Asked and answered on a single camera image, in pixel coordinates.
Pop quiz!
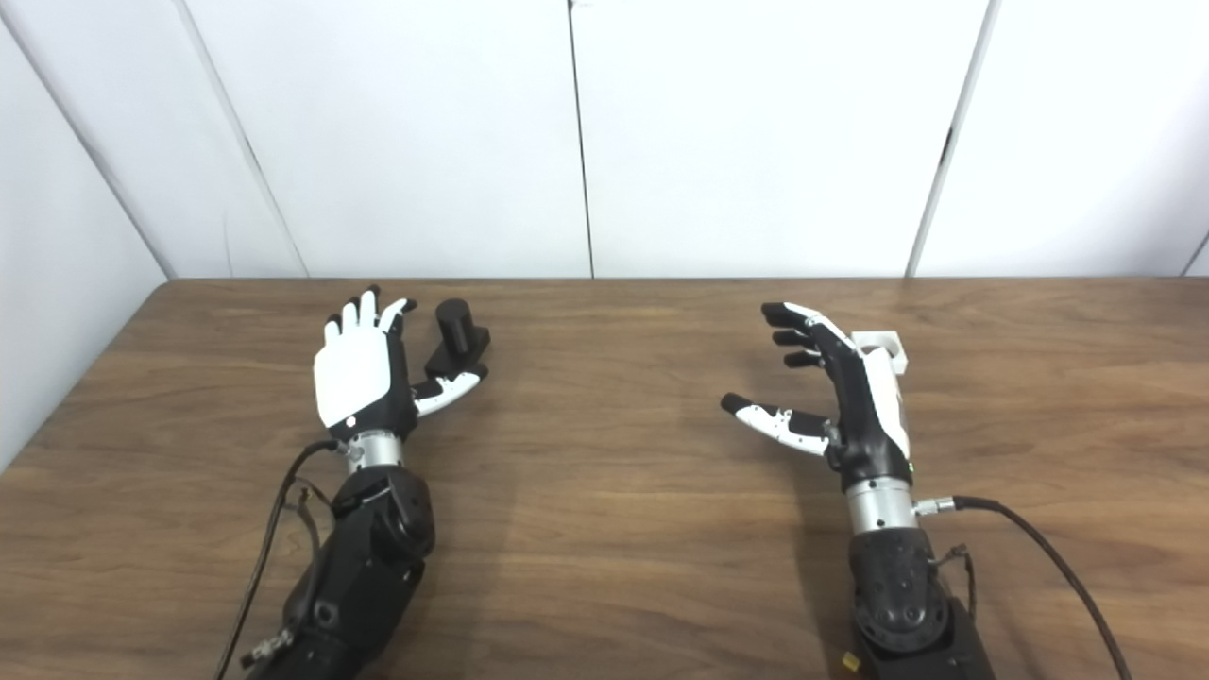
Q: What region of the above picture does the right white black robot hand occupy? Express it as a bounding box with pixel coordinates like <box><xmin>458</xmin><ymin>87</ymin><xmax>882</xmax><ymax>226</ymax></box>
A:
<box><xmin>721</xmin><ymin>302</ymin><xmax>914</xmax><ymax>487</ymax></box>

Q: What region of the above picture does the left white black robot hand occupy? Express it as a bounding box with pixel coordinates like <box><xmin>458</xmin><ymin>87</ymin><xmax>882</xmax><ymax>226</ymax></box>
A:
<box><xmin>313</xmin><ymin>284</ymin><xmax>490</xmax><ymax>440</ymax></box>

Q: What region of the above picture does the white square piece with hole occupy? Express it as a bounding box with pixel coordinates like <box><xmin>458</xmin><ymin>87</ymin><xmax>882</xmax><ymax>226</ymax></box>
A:
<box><xmin>851</xmin><ymin>330</ymin><xmax>909</xmax><ymax>375</ymax></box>

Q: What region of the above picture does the thin black wrist wire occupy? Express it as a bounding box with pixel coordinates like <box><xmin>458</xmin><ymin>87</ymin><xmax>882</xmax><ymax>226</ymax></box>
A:
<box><xmin>930</xmin><ymin>543</ymin><xmax>978</xmax><ymax>621</ymax></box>
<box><xmin>288</xmin><ymin>477</ymin><xmax>333</xmax><ymax>605</ymax></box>

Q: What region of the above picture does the black peg with square base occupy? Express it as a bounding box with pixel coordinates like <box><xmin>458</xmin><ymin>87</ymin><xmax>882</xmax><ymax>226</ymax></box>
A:
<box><xmin>424</xmin><ymin>298</ymin><xmax>491</xmax><ymax>381</ymax></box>

